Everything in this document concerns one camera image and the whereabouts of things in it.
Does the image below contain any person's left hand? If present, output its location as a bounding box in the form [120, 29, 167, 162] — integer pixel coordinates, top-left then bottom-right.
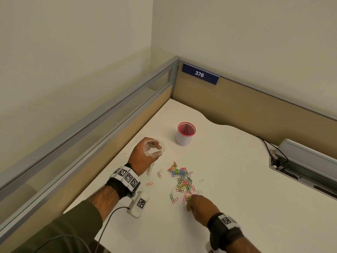
[128, 137, 165, 177]

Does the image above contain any person's right hand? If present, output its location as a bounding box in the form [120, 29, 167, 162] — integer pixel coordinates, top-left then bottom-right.
[186, 194, 221, 228]

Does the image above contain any clear plastic container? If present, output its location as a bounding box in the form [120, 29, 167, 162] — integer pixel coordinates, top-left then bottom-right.
[143, 139, 165, 158]

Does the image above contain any person's right forearm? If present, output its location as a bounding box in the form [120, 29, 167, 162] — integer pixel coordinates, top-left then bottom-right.
[225, 233, 254, 253]

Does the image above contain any person's left forearm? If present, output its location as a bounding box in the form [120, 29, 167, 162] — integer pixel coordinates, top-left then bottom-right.
[86, 185, 119, 222]

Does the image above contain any pile of colourful paper clips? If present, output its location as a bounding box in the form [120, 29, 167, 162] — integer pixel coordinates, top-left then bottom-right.
[146, 161, 206, 204]

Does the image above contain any black wristband with marker tags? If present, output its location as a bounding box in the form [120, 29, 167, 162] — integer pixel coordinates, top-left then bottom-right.
[207, 212, 244, 251]
[106, 163, 141, 200]

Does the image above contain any white cup with red rim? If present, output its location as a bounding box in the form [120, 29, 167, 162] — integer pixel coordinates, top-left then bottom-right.
[175, 122, 196, 146]

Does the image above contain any grey framed glass partition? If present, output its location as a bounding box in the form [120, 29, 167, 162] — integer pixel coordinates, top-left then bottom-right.
[0, 56, 180, 236]

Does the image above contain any blue number sign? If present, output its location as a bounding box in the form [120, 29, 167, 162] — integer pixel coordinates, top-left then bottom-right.
[181, 63, 220, 86]

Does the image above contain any olive green sleeve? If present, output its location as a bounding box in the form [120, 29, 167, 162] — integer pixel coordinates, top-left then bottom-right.
[12, 200, 104, 253]

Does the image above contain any beige panel partition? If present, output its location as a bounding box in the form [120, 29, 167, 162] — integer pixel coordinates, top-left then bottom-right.
[171, 59, 337, 162]

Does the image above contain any white wrist camera with marker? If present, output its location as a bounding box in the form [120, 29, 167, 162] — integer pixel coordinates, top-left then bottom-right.
[127, 191, 149, 219]

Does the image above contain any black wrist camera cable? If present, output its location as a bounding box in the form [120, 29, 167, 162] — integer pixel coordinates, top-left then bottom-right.
[93, 206, 131, 253]

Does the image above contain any black power cable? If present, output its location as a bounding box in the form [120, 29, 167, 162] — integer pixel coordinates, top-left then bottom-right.
[259, 138, 289, 171]

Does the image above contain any grey cable tray lid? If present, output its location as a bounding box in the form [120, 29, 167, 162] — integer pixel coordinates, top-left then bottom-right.
[269, 138, 337, 201]

